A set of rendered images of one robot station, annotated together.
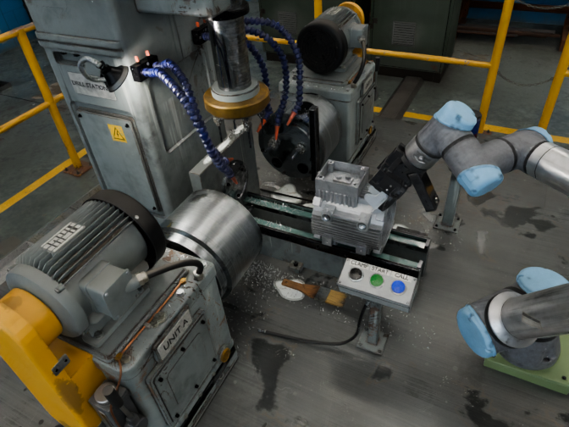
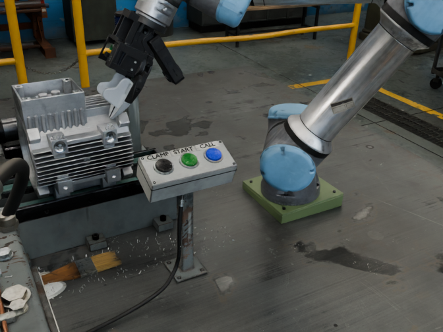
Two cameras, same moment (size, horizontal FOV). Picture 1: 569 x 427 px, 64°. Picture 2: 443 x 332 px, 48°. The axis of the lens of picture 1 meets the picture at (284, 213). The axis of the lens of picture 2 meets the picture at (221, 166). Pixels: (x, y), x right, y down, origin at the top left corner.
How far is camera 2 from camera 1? 0.64 m
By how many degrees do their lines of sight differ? 49
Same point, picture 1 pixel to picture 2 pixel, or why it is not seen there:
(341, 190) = (62, 104)
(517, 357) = (302, 193)
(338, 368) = (184, 313)
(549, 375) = (325, 196)
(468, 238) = not seen: hidden behind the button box
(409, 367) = (238, 263)
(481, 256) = not seen: hidden behind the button
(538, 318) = (350, 96)
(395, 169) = (133, 39)
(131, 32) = not seen: outside the picture
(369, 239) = (121, 153)
